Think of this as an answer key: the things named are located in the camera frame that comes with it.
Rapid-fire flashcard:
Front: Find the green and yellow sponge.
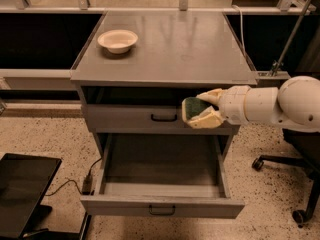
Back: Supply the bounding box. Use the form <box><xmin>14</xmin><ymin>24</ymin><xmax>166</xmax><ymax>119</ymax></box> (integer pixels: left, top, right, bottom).
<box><xmin>182</xmin><ymin>97</ymin><xmax>211</xmax><ymax>122</ymax></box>

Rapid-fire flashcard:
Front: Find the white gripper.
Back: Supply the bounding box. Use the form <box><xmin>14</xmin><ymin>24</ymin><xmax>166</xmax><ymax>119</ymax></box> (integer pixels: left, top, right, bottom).
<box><xmin>187</xmin><ymin>85</ymin><xmax>250</xmax><ymax>129</ymax></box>

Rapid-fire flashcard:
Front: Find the metal clamp rod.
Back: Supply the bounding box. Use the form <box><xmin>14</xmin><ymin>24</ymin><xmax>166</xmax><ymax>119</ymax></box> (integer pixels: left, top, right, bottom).
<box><xmin>268</xmin><ymin>0</ymin><xmax>320</xmax><ymax>78</ymax></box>

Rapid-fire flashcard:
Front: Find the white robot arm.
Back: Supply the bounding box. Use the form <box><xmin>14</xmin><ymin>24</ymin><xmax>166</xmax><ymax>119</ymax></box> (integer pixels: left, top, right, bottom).
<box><xmin>182</xmin><ymin>76</ymin><xmax>320</xmax><ymax>133</ymax></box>

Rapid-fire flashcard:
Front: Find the white bowl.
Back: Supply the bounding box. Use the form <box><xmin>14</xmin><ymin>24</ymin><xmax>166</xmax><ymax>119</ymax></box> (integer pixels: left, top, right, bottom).
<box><xmin>98</xmin><ymin>30</ymin><xmax>138</xmax><ymax>54</ymax></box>

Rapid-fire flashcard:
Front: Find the closed grey upper drawer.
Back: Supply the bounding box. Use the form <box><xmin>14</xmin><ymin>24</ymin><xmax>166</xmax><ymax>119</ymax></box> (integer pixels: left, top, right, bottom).
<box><xmin>82</xmin><ymin>104</ymin><xmax>240</xmax><ymax>135</ymax></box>

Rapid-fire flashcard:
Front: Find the black office chair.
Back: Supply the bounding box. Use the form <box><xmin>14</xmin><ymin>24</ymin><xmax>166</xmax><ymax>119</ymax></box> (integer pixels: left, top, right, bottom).
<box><xmin>252</xmin><ymin>129</ymin><xmax>320</xmax><ymax>228</ymax></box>

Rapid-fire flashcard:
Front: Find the white cable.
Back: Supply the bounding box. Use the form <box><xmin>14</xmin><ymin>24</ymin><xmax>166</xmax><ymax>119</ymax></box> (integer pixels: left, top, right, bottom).
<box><xmin>231</xmin><ymin>4</ymin><xmax>248</xmax><ymax>59</ymax></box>

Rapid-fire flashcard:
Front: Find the grey drawer cabinet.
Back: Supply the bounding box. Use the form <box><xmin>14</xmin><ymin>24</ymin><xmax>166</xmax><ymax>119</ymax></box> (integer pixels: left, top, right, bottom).
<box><xmin>71</xmin><ymin>10</ymin><xmax>256</xmax><ymax>150</ymax></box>

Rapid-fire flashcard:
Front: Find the open grey lower drawer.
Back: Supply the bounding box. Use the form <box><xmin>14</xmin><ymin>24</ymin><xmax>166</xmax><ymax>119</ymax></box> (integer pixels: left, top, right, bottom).
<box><xmin>81</xmin><ymin>134</ymin><xmax>244</xmax><ymax>219</ymax></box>

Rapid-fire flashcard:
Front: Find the black power adapter with cable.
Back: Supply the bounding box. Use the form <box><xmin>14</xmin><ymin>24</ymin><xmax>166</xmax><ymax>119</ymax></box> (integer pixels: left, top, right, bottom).
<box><xmin>48</xmin><ymin>158</ymin><xmax>101</xmax><ymax>196</ymax></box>

